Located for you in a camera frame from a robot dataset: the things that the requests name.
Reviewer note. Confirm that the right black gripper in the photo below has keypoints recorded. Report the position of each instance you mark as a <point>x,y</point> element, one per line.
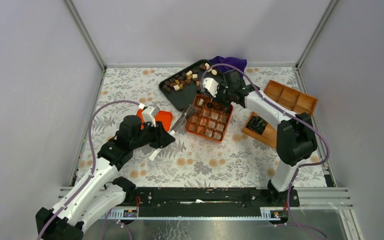
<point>219,88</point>

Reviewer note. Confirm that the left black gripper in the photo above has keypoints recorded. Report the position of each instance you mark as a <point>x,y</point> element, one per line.
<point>162,138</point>

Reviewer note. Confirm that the orange box lid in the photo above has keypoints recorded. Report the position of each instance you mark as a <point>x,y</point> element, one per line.
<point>165,117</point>

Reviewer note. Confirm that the white chocolate piece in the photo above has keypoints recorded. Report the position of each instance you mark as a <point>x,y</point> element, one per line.
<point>201,102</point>

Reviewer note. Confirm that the orange chocolate box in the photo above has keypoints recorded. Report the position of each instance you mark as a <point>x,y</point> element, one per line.
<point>210,121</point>

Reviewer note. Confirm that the white metal tongs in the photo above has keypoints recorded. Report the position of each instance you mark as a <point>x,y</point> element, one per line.
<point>187,113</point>

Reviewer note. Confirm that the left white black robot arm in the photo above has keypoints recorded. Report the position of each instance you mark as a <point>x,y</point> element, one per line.
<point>101,188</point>

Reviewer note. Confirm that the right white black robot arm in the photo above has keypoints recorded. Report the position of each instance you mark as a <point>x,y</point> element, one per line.
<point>295,136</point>

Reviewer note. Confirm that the purple cloth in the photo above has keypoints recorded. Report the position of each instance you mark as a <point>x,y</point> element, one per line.
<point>238,63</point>

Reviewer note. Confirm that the black tray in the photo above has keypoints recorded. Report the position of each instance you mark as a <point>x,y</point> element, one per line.
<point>181,87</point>

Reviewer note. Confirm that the wooden compartment organizer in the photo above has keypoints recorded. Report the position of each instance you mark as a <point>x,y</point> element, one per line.
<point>272,104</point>

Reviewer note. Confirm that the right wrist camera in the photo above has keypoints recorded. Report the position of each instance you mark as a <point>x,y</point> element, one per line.
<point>210,85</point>

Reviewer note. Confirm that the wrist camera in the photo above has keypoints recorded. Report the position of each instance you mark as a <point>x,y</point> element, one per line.
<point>210,85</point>
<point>149,114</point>

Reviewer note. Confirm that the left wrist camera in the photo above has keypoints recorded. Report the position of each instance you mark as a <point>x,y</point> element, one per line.
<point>149,114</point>

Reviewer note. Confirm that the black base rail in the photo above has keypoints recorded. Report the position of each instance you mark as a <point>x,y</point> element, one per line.
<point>175,203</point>

